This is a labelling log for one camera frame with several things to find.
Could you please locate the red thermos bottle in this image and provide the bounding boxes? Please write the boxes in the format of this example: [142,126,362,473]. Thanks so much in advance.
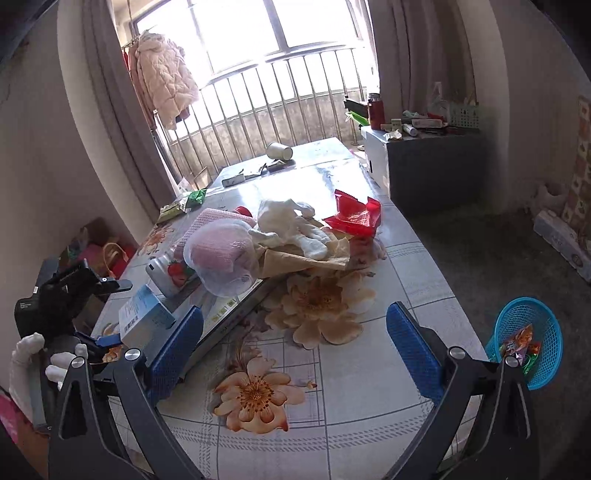
[367,93,385,131]

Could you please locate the pink quilted jacket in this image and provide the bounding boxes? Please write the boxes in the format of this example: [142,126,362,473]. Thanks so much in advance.
[127,30,201,132]

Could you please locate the floral tablecloth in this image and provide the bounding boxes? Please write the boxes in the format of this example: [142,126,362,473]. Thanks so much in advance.
[90,136,490,480]

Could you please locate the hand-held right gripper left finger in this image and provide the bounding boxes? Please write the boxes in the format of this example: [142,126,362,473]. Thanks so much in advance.
[48,305,206,480]

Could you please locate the clear plastic bag on cabinet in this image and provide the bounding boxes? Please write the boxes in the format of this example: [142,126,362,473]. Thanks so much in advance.
[427,82,451,114]

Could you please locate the grey curtain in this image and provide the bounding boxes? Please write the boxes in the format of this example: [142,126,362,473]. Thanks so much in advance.
[367,0,476,121]
[58,0,181,222]

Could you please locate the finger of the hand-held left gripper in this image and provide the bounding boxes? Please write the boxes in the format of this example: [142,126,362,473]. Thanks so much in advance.
[85,333,124,354]
[95,276,134,296]

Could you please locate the brown paper bag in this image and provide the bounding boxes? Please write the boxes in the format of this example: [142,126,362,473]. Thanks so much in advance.
[252,226,352,280]

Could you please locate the pink textured cloth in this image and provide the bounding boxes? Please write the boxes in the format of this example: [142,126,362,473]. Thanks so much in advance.
[174,208,257,278]

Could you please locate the person's left hand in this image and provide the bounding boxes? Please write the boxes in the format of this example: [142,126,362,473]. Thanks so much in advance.
[10,333,88,418]

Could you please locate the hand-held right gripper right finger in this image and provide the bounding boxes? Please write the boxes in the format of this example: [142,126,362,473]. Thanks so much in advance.
[383,302,540,480]

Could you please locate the grey cabinet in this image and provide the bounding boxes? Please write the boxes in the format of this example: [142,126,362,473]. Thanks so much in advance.
[385,131,485,215]

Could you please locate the clear printed plastic bag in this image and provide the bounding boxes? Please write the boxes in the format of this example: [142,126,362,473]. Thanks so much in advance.
[348,235,389,269]

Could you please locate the clear plastic wrapper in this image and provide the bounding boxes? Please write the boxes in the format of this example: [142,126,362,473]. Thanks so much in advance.
[184,218,262,297]

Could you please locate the white lattice basket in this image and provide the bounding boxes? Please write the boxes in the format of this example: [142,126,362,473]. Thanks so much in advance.
[448,102,478,127]

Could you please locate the paper cup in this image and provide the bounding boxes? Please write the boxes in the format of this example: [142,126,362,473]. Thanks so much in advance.
[266,142,295,162]

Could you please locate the white strawberry drink bottle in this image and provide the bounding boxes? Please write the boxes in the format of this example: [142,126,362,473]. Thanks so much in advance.
[145,206,252,298]

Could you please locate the orange snack wrapper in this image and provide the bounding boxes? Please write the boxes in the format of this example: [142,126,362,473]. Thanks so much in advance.
[502,325,542,365]

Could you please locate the window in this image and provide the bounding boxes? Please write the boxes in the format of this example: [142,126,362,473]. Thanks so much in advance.
[134,0,375,79]

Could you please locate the person's pink floral clothing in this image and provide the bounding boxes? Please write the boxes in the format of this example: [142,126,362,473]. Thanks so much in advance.
[0,392,28,446]

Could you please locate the green and black box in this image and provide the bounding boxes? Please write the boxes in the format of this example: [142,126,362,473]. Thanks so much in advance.
[344,97,370,127]

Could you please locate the light green snack packet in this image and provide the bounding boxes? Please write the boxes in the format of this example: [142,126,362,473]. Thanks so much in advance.
[157,198,190,225]

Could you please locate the red gift bag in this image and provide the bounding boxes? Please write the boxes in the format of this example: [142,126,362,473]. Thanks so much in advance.
[76,242,137,280]

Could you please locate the blue plastic basket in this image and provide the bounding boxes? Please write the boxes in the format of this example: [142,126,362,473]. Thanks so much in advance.
[485,298,564,391]

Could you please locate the red plastic wrapper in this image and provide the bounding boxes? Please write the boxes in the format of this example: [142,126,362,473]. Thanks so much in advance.
[322,189,383,238]

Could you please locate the blue and white box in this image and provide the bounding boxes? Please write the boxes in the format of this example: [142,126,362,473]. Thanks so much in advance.
[119,285,177,352]

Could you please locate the metal window railing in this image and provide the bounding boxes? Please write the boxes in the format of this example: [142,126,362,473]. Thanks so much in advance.
[152,46,384,185]

